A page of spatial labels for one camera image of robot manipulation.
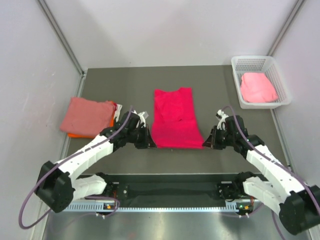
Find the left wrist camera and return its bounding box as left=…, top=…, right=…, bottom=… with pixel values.
left=136, top=111, right=149, bottom=129

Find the slotted grey cable duct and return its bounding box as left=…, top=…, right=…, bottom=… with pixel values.
left=62, top=201, right=253, bottom=213

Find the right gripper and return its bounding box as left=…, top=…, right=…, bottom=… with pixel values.
left=202, top=125, right=235, bottom=150

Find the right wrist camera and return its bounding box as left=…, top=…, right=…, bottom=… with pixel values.
left=216, top=109, right=229, bottom=131

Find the folded orange t shirt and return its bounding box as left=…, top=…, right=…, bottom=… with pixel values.
left=67, top=100, right=121, bottom=140

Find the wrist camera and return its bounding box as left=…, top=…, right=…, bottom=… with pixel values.
left=216, top=109, right=229, bottom=131
left=136, top=111, right=149, bottom=129

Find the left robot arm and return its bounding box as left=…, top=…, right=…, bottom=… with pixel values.
left=34, top=111, right=156, bottom=213

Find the folded salmon t shirt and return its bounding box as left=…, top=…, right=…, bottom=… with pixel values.
left=59, top=96, right=115, bottom=137

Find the light pink t shirt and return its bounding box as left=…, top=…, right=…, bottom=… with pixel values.
left=240, top=72, right=279, bottom=103

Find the white plastic basket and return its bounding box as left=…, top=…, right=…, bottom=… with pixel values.
left=231, top=55, right=292, bottom=109

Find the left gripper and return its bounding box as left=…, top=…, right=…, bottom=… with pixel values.
left=126, top=124, right=157, bottom=149

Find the magenta t shirt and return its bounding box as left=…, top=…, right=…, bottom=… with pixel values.
left=151, top=87, right=204, bottom=149

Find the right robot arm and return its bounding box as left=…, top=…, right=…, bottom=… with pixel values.
left=202, top=110, right=320, bottom=235

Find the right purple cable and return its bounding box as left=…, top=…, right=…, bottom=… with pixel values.
left=221, top=105, right=320, bottom=240

